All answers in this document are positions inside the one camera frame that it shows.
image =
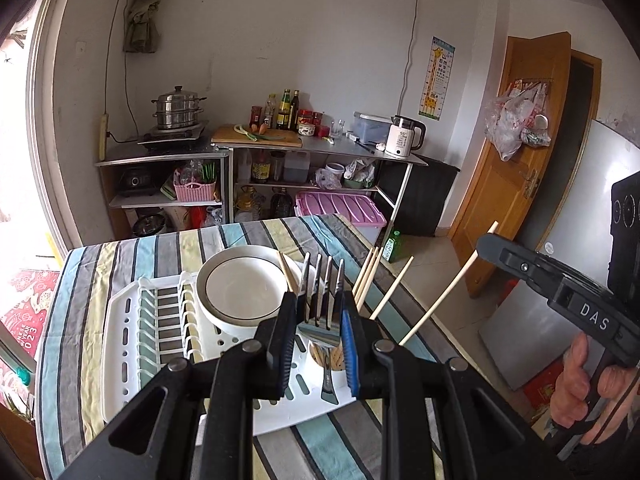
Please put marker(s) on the clear oil bottle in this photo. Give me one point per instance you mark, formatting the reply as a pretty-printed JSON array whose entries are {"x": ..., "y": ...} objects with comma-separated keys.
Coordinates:
[{"x": 271, "y": 112}]

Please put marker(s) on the metal kitchen counter shelf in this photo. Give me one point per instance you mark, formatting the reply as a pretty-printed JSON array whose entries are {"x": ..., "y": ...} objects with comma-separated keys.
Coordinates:
[{"x": 340, "y": 147}]

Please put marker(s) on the food packets in bags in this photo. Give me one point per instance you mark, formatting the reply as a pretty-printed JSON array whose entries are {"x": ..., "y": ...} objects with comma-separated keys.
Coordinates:
[{"x": 362, "y": 170}]

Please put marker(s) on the group of wooden chopsticks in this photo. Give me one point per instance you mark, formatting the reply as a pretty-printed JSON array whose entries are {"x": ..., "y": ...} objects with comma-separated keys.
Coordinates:
[{"x": 388, "y": 292}]

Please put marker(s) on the hanging plastic bags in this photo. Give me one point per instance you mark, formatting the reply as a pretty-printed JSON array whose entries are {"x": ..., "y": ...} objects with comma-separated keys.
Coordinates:
[{"x": 510, "y": 125}]

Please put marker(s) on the induction cooker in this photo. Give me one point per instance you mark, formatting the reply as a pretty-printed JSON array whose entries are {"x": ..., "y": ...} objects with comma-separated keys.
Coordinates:
[{"x": 170, "y": 137}]

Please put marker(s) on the pink plastic basket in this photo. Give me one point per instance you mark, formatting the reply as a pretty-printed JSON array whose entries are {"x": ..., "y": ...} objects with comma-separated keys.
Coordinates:
[{"x": 195, "y": 192}]

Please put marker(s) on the red cardboard box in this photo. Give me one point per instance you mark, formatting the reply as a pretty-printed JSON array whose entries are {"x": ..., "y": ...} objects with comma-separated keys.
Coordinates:
[{"x": 542, "y": 385}]

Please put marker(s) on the red lidded jar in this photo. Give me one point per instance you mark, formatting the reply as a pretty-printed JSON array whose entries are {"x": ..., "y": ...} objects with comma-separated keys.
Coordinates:
[{"x": 306, "y": 117}]

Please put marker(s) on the person's right hand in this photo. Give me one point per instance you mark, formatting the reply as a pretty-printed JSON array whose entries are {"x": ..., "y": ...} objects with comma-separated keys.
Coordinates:
[{"x": 572, "y": 380}]

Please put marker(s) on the green onion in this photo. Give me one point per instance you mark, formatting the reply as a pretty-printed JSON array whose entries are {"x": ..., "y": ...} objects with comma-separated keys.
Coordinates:
[{"x": 247, "y": 131}]

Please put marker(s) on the wooden cutting board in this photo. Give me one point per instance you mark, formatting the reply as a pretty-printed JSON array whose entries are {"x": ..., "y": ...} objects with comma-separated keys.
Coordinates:
[{"x": 235, "y": 136}]

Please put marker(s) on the metal fork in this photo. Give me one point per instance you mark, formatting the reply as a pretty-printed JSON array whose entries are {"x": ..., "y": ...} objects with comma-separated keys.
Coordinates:
[{"x": 317, "y": 332}]

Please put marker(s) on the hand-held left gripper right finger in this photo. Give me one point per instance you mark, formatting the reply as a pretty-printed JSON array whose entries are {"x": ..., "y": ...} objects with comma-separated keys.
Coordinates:
[{"x": 351, "y": 360}]

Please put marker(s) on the black kitchen appliance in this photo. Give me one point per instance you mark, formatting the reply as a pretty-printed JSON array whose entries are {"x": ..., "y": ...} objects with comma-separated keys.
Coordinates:
[{"x": 134, "y": 180}]

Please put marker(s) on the steel pot with glass lid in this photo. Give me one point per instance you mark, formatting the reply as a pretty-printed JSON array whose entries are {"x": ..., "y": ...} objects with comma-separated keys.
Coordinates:
[{"x": 147, "y": 225}]

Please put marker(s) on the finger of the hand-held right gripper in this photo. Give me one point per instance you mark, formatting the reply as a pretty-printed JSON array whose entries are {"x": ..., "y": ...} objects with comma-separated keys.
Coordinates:
[{"x": 520, "y": 265}]

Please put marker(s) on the black panel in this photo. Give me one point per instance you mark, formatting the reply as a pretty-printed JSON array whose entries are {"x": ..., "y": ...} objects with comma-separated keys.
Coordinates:
[{"x": 425, "y": 200}]

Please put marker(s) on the dark sauce bottle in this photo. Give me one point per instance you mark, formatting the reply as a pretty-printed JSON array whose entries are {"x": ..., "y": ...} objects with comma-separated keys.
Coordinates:
[
  {"x": 295, "y": 110},
  {"x": 285, "y": 110}
]

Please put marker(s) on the white electric kettle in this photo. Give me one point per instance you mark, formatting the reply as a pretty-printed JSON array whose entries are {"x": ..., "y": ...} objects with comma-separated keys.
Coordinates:
[{"x": 400, "y": 140}]

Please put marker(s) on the brown sauce bottle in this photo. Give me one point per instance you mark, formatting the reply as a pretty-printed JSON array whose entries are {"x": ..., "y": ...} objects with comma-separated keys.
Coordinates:
[{"x": 260, "y": 166}]

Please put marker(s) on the clear container with blue lid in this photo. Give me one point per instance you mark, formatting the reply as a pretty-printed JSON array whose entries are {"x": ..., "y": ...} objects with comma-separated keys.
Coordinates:
[{"x": 370, "y": 130}]

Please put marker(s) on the white plastic jug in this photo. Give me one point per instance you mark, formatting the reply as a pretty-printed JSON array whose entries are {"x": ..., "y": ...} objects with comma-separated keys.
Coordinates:
[{"x": 296, "y": 165}]

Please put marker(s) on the wooden door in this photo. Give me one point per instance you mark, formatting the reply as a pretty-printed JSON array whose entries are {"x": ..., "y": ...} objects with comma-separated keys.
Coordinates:
[{"x": 500, "y": 200}]

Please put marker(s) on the beige power strip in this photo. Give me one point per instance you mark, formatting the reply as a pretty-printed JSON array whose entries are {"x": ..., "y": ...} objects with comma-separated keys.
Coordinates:
[{"x": 104, "y": 135}]

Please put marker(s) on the white refrigerator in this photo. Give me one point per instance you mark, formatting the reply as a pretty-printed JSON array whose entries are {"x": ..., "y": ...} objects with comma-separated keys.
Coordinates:
[{"x": 530, "y": 335}]

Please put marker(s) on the red sauce jar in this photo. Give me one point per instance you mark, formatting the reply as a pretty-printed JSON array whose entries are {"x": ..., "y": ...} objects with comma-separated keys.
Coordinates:
[{"x": 256, "y": 116}]

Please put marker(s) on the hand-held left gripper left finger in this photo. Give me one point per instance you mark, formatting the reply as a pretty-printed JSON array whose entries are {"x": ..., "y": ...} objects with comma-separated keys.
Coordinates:
[{"x": 282, "y": 360}]

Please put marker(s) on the red printed mat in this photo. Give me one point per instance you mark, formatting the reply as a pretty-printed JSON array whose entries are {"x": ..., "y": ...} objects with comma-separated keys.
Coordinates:
[{"x": 25, "y": 305}]

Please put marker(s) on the white ceramic jar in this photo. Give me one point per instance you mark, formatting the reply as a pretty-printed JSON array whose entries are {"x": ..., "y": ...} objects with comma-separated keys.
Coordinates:
[{"x": 334, "y": 172}]

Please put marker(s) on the striped tablecloth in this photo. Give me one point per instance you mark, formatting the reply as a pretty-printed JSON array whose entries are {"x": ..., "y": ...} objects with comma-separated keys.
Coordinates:
[{"x": 80, "y": 310}]

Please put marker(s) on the white bowl with dark rim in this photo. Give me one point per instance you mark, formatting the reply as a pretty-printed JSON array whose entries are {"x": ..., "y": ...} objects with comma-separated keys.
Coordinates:
[{"x": 240, "y": 290}]

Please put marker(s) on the white plastic dish rack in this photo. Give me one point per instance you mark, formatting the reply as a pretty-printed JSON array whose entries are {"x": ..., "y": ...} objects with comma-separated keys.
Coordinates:
[{"x": 117, "y": 360}]

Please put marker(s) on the metal stove stand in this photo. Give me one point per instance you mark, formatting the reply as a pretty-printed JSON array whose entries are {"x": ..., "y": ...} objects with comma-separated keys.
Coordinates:
[{"x": 125, "y": 154}]

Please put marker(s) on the steel steamer pot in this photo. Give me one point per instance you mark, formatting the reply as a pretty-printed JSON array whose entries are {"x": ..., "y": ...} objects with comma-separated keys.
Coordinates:
[{"x": 177, "y": 110}]

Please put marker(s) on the white window frame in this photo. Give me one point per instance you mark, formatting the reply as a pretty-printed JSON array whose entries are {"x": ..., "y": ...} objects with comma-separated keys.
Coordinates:
[{"x": 42, "y": 110}]

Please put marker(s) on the hanging olive cloth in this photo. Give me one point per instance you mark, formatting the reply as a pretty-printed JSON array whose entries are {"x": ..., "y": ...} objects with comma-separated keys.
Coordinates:
[{"x": 142, "y": 20}]

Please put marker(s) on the giraffe wall poster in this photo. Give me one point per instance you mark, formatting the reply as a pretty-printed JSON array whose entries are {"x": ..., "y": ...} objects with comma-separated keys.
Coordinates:
[{"x": 435, "y": 80}]

